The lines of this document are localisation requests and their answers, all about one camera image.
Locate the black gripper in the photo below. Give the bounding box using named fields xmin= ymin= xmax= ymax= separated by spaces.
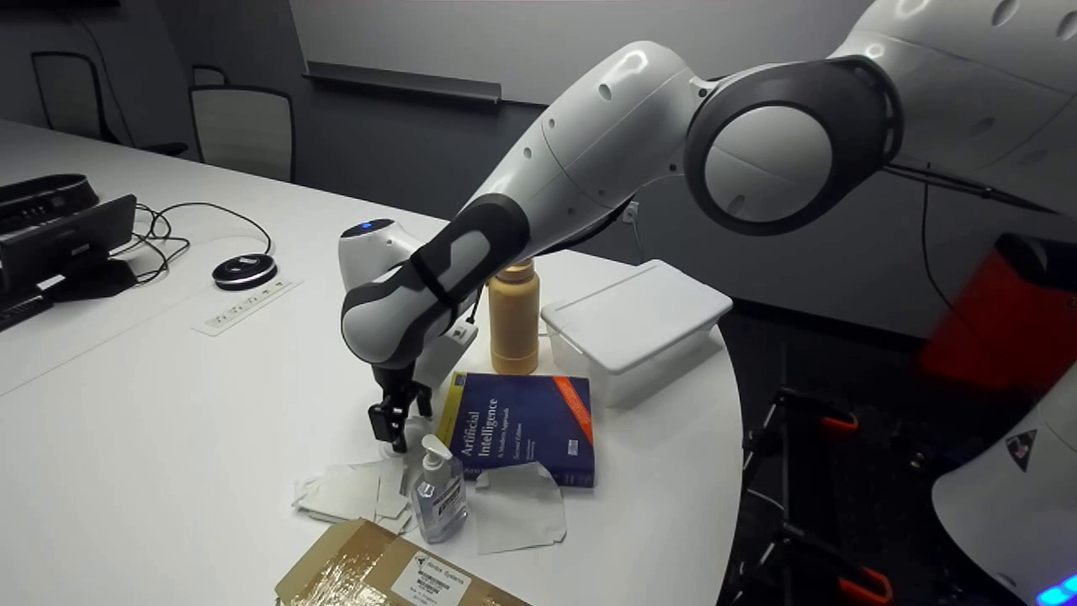
xmin=368 ymin=369 xmax=430 ymax=455

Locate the red and black cart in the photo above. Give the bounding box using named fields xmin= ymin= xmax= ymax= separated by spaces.
xmin=732 ymin=234 xmax=1077 ymax=606

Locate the tan water bottle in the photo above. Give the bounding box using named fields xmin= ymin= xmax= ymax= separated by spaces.
xmin=486 ymin=262 xmax=537 ymax=373

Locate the black cable on table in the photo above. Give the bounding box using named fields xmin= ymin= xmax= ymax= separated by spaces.
xmin=110 ymin=199 xmax=280 ymax=286

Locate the black desk phone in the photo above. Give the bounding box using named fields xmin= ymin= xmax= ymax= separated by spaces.
xmin=0 ymin=174 xmax=138 ymax=329

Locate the blue and yellow textbook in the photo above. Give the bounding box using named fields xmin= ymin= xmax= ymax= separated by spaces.
xmin=436 ymin=373 xmax=596 ymax=489

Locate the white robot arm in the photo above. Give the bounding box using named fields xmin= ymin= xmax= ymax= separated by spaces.
xmin=338 ymin=0 xmax=1077 ymax=448

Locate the black conference speaker puck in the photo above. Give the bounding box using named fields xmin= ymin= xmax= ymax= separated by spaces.
xmin=210 ymin=254 xmax=277 ymax=294

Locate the brown cardboard box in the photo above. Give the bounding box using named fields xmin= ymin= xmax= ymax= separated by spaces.
xmin=277 ymin=523 xmax=529 ymax=606

